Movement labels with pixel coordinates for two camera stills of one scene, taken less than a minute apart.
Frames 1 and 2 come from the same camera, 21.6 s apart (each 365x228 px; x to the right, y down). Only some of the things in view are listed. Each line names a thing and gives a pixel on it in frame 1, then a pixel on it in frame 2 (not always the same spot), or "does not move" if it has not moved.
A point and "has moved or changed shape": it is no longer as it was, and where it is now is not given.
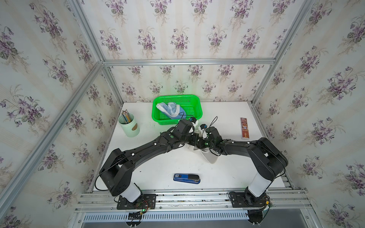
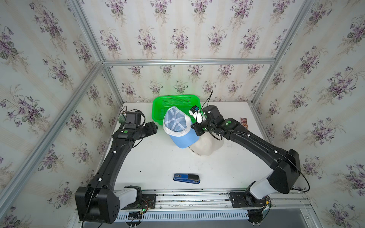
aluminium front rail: [105, 200] does not move
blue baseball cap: [171, 109] has moved or changed shape
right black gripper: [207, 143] to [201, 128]
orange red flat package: [244, 131] does not move
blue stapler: [192, 178] does not move
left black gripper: [195, 137] to [151, 128]
